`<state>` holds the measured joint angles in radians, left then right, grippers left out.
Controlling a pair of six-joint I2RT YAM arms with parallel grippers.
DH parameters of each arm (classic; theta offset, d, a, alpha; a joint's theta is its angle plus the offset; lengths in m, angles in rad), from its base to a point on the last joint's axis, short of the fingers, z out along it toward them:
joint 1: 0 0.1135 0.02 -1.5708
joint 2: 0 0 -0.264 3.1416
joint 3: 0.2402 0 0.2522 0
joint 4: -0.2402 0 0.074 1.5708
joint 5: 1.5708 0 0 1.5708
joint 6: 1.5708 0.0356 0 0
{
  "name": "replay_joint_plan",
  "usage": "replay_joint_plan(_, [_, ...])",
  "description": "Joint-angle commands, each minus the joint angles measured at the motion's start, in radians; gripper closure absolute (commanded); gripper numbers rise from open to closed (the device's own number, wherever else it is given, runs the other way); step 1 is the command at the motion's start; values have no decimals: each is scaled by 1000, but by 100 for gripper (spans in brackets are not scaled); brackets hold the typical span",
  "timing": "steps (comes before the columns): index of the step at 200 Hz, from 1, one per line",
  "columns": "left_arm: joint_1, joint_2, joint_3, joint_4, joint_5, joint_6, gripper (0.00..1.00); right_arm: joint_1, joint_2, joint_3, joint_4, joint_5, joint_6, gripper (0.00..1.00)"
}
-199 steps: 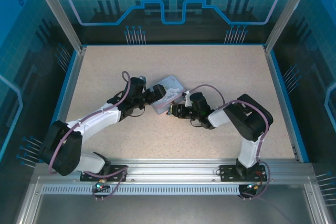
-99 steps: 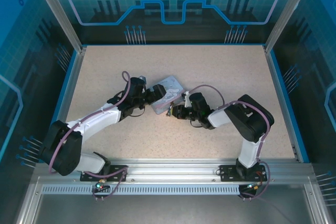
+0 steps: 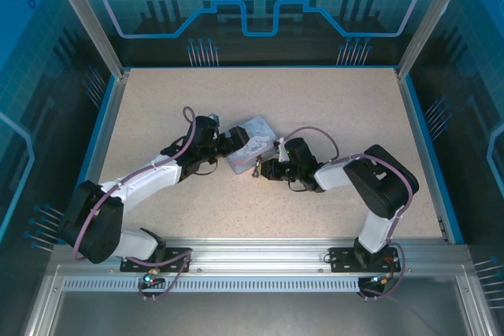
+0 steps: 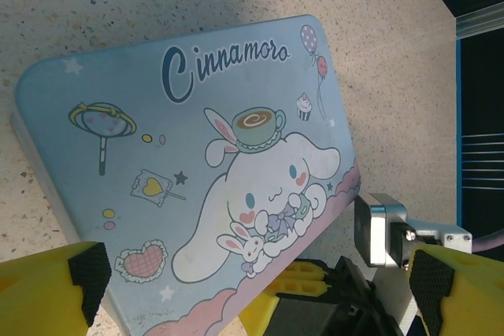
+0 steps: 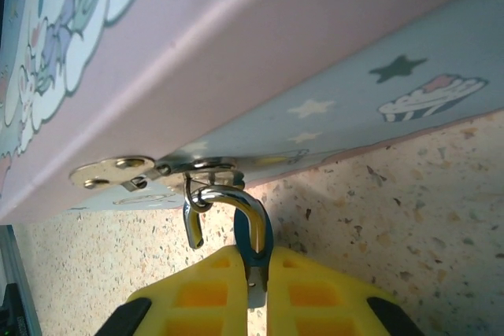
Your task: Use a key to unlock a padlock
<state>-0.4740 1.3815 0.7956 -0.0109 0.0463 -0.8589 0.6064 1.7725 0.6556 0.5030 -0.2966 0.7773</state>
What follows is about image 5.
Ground small blue padlock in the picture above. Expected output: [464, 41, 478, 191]
[182, 184, 276, 312]

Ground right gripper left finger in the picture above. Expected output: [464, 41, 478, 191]
[93, 244, 252, 336]

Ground cartoon print tin box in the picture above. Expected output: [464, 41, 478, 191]
[0, 0, 504, 223]

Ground silver metal hasp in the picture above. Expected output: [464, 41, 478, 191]
[69, 153, 248, 195]

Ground long aluminium base rail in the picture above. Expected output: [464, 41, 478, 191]
[0, 224, 43, 336]

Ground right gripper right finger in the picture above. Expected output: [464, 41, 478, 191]
[266, 247, 425, 336]

